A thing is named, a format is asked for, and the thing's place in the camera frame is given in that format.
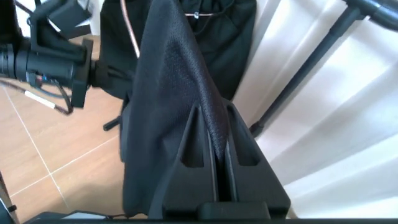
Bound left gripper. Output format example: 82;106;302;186
0;39;95;109

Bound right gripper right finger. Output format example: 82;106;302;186
223;99;292;218

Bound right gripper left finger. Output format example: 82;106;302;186
160;104;218;218

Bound black garment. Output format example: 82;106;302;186
119;0;231;218

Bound pink clothes hanger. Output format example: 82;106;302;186
120;0;141;59
184;11;216;18

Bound black shorts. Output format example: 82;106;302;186
99;0;257;101

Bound black clothes rack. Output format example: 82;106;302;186
103;0;398;138

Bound beige curtain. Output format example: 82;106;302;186
231;0;398;218

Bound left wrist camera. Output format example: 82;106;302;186
27;0;93;60

